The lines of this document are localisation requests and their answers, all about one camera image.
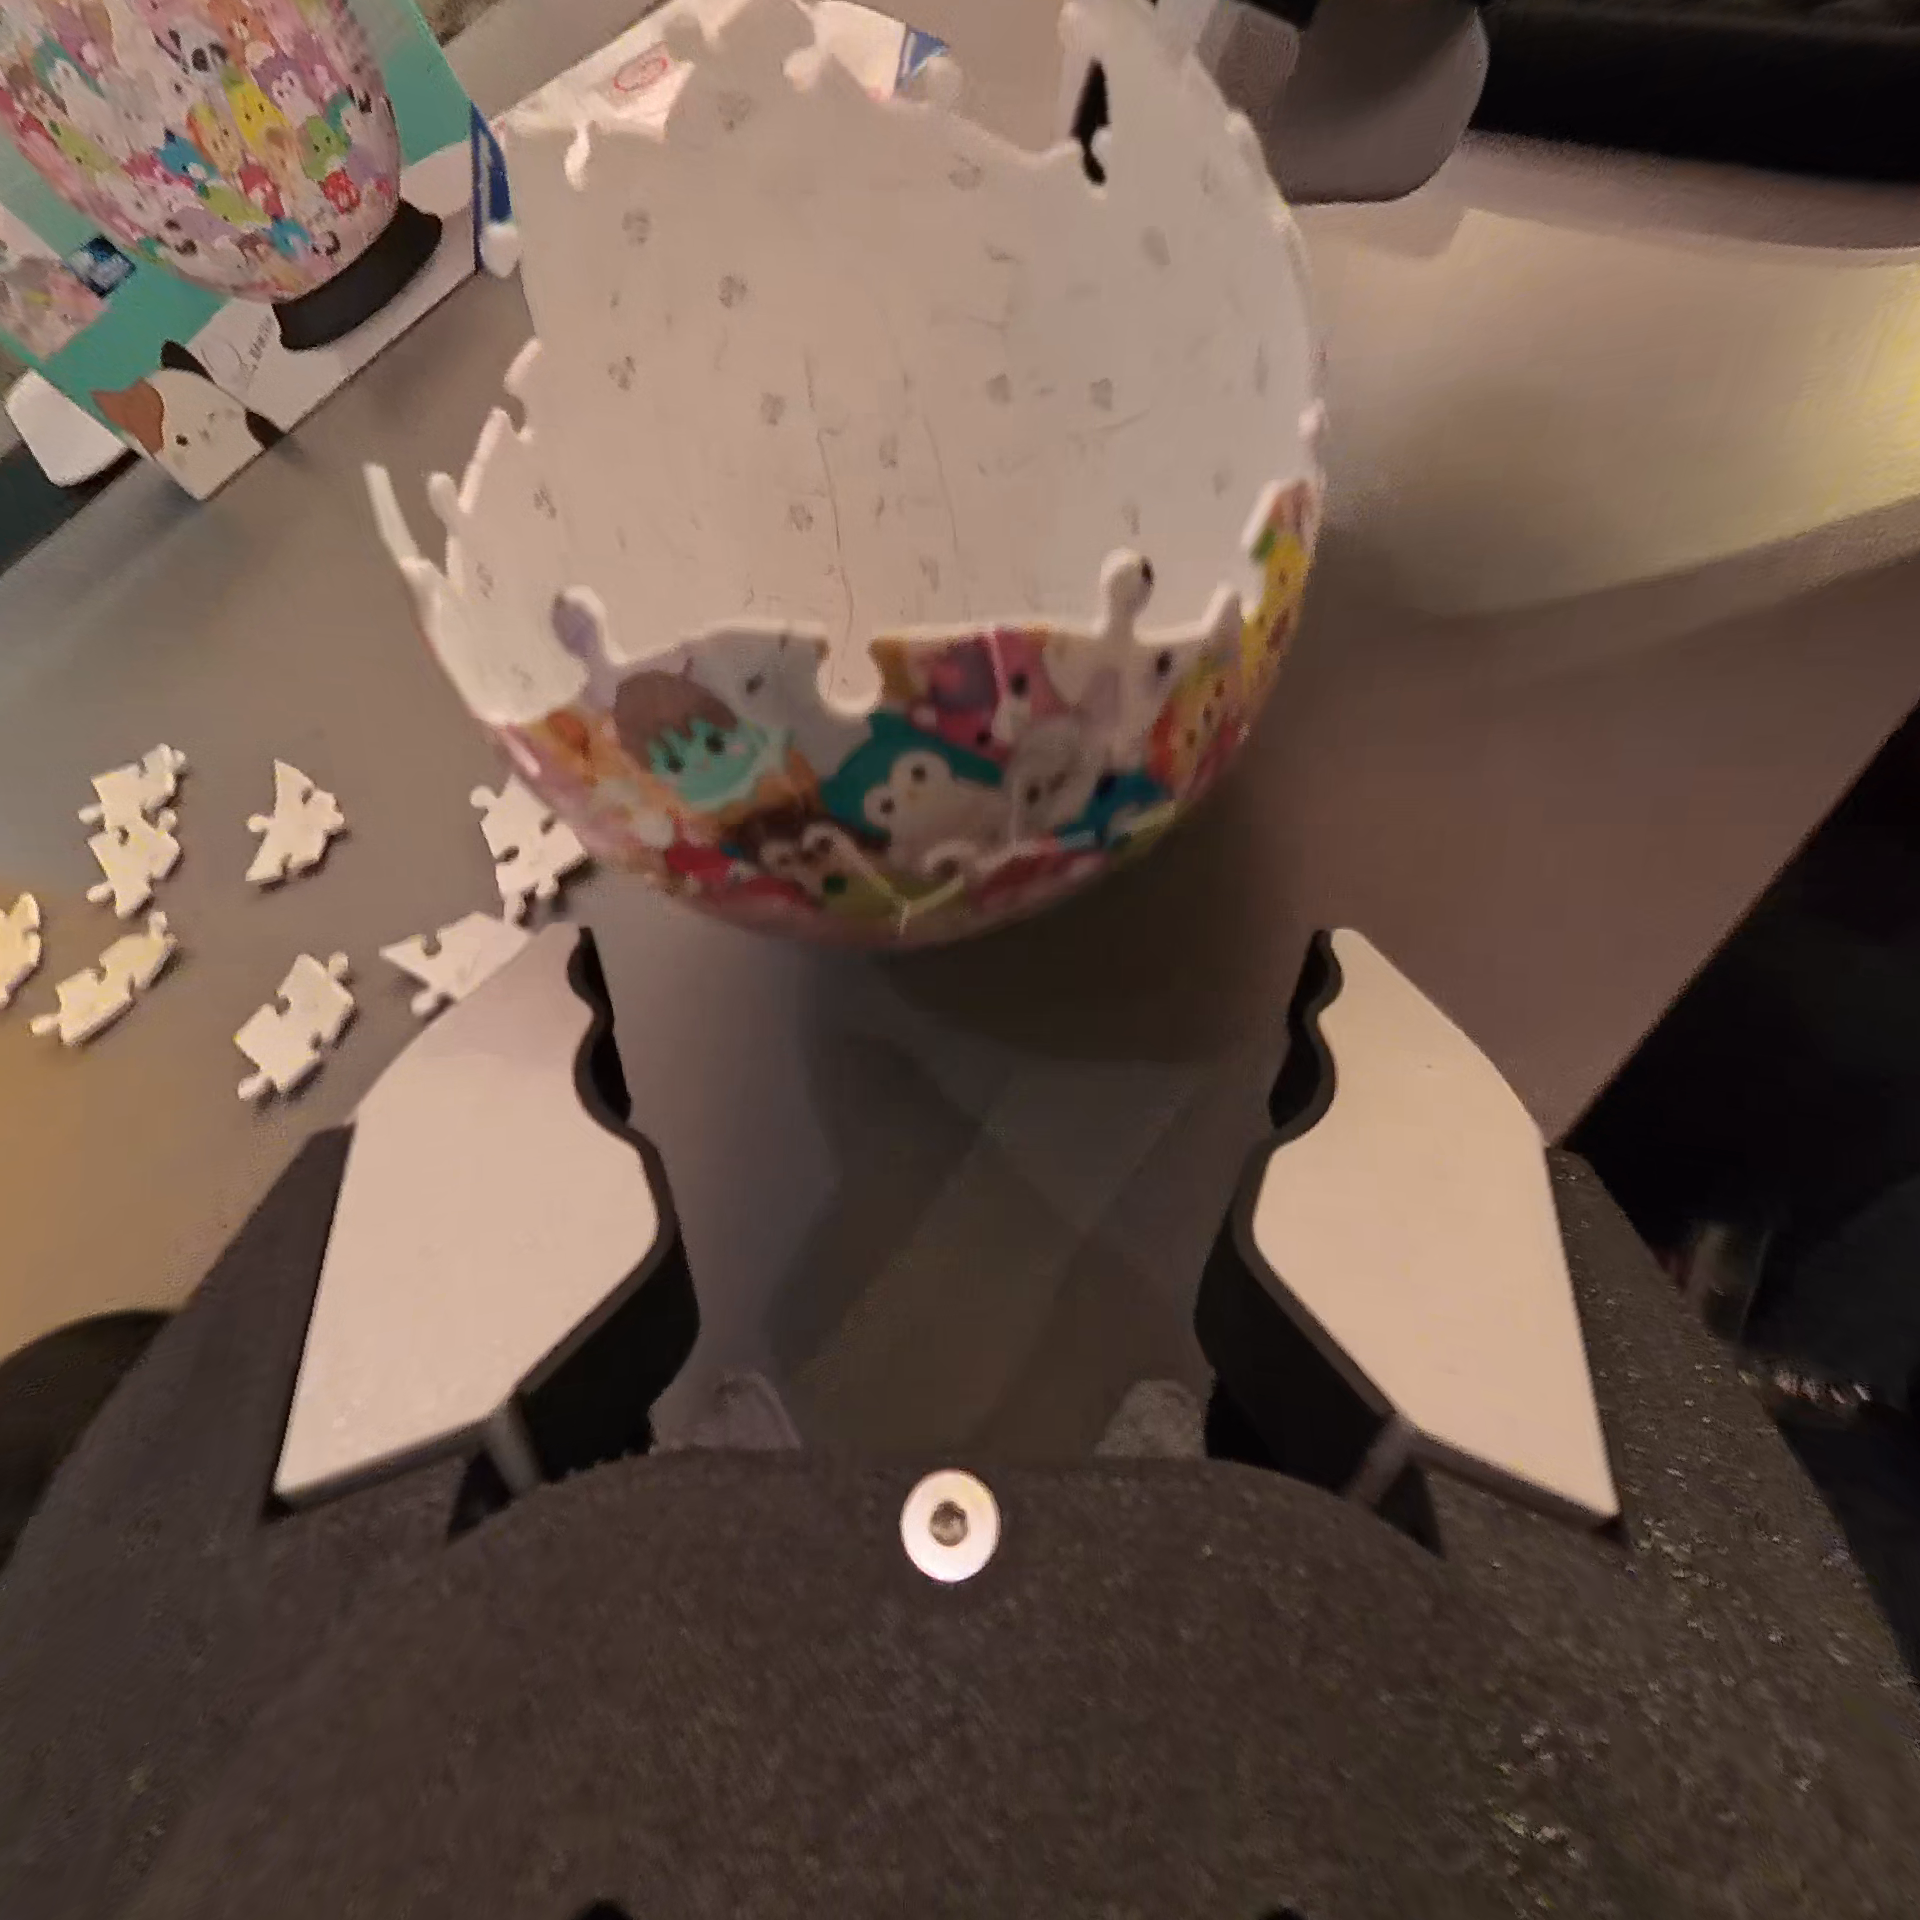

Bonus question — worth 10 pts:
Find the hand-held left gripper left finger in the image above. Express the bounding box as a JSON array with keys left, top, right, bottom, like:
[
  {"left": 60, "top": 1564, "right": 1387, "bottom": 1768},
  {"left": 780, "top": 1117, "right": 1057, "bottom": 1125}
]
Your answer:
[{"left": 271, "top": 920, "right": 702, "bottom": 1509}]

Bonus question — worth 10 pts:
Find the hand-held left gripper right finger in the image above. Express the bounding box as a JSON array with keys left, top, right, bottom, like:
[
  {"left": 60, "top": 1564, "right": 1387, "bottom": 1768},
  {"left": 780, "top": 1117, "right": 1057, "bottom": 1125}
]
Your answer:
[{"left": 1192, "top": 928, "right": 1626, "bottom": 1533}]

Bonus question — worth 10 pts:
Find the colourful puzzle ball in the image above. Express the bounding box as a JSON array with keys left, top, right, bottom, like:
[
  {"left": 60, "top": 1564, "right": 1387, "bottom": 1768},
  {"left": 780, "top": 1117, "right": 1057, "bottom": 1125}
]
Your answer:
[{"left": 363, "top": 0, "right": 1331, "bottom": 950}]

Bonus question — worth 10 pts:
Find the pile of loose puzzle pieces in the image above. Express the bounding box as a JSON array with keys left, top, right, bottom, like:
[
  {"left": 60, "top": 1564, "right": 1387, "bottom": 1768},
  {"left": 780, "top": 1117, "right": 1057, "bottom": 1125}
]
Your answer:
[{"left": 0, "top": 745, "right": 590, "bottom": 1105}]

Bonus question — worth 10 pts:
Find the puzzle ball box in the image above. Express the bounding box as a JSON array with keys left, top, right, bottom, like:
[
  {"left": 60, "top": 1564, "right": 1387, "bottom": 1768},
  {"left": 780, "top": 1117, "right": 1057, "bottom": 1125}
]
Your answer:
[{"left": 0, "top": 0, "right": 520, "bottom": 503}]

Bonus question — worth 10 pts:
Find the white instruction leaflet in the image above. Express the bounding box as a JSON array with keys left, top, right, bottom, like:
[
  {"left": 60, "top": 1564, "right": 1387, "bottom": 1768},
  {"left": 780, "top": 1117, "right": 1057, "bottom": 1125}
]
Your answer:
[{"left": 503, "top": 0, "right": 968, "bottom": 144}]

